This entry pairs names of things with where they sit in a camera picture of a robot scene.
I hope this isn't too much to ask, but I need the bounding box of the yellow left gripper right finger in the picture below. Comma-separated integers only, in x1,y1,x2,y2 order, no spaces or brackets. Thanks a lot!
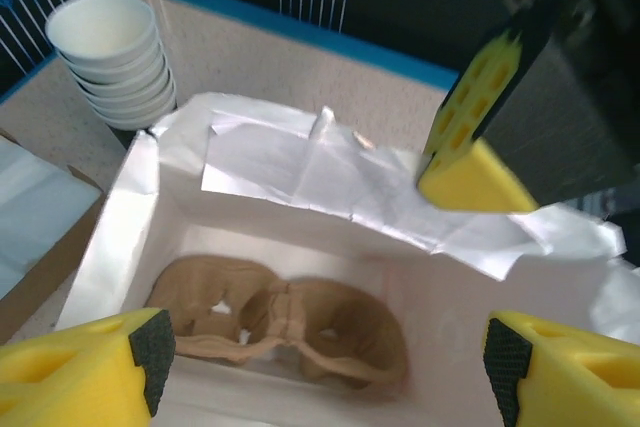
482,310,640,427

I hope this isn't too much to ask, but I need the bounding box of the paper bag with red print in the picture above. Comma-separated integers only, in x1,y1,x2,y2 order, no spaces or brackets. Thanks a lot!
54,90,640,427

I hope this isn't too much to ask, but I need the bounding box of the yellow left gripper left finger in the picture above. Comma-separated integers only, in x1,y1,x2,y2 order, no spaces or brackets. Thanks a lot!
0,307,177,427

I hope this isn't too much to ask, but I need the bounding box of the brown cardboard napkin box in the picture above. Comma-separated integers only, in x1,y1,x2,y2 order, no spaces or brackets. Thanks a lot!
0,129,107,318

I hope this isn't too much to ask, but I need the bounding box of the white napkin stack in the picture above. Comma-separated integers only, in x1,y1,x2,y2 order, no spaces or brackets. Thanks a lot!
0,139,104,273

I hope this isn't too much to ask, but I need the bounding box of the brown pulp cup carrier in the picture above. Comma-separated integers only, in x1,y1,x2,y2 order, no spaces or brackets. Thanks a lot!
143,255,410,392

